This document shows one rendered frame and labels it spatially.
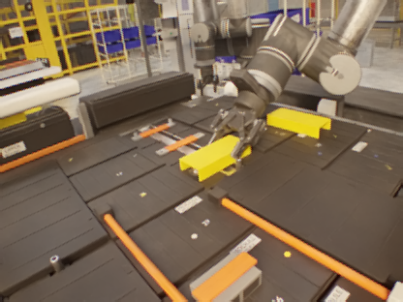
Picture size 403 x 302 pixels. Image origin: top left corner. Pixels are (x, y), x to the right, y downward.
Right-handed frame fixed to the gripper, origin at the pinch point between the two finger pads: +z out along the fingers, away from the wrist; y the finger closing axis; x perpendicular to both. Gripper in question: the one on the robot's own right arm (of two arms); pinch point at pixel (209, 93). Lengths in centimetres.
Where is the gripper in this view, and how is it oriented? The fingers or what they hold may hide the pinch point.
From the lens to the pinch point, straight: 158.3
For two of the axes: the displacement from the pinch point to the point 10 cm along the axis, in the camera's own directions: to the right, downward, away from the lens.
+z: 1.1, 8.8, 4.6
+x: -6.2, -3.0, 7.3
